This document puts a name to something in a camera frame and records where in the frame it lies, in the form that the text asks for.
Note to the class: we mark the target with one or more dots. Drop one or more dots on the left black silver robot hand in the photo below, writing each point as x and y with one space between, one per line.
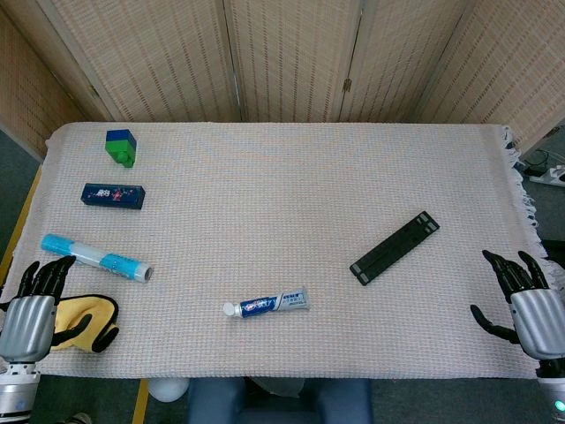
26 324

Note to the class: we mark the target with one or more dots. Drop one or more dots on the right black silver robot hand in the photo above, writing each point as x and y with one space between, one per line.
538 318

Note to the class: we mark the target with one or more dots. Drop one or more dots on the blue white toothpaste tube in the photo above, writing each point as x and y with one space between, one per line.
276 302

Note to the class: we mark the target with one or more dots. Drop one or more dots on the yellow cloth with black trim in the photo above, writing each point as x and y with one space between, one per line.
75 311

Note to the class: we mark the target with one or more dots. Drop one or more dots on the black object beside table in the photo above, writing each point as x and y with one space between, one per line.
555 247

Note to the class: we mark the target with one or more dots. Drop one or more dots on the blue white cling film roll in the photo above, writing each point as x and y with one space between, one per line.
95 256

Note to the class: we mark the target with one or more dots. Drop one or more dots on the grey shoe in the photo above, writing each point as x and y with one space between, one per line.
79 418

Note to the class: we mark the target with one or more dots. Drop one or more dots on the white power strip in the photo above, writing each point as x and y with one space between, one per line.
549 176

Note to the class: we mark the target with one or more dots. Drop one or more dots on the dark blue printed box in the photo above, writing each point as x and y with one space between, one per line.
112 195

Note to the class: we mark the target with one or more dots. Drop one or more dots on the white round object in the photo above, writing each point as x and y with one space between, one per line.
167 388

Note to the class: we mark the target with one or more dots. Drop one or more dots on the black flat folding bar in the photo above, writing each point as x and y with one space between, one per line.
395 247

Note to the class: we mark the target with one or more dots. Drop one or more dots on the green blue toy block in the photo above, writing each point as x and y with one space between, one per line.
120 145

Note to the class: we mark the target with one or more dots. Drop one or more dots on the beige woven tablecloth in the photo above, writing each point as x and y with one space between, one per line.
282 199

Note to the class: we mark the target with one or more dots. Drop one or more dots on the bamboo folding screen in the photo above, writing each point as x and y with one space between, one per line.
287 57

